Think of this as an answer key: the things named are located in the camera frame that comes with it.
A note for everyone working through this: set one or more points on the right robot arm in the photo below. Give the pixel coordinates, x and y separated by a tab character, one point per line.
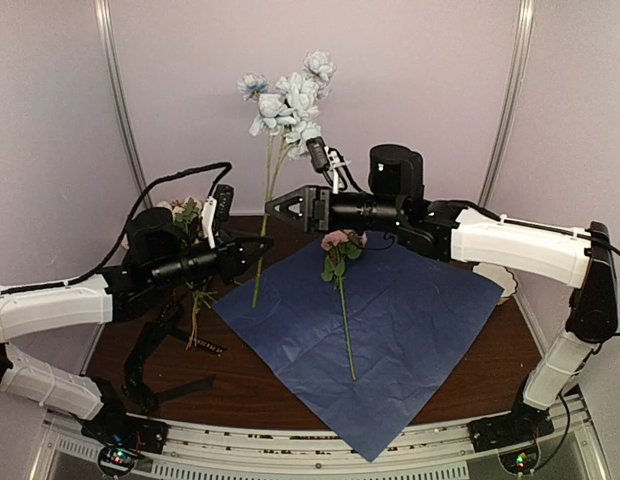
459	230

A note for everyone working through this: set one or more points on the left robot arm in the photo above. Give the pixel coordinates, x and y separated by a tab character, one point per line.
160	256

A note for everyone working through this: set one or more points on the yellow flower bunch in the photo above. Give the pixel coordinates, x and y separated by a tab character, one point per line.
201	298

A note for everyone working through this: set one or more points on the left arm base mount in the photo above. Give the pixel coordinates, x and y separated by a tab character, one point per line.
125	441

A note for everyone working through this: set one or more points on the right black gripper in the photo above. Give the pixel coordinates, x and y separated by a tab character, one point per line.
316	203

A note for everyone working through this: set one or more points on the aluminium frame post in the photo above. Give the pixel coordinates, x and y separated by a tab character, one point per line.
516	75
106	32

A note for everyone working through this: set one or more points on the right aluminium frame post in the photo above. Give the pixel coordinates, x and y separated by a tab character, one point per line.
516	75

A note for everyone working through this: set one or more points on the scalloped white dish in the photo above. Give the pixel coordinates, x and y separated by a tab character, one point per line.
500	276

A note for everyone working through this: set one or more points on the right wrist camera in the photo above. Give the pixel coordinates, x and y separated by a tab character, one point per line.
328	162

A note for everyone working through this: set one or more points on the blue wrapping paper sheet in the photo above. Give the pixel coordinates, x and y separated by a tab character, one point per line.
411	320

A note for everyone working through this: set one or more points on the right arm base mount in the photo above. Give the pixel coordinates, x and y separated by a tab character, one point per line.
515	435

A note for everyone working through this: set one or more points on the aluminium front rail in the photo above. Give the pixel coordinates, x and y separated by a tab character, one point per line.
442	450

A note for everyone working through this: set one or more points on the pink rose stem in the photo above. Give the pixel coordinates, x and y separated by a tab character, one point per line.
342	247

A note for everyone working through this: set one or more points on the light blue flower stem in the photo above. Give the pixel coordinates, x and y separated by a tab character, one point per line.
287	111

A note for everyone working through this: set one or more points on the left aluminium frame post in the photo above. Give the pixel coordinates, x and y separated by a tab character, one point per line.
106	32

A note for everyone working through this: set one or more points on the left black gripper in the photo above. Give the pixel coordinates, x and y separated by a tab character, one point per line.
232	261

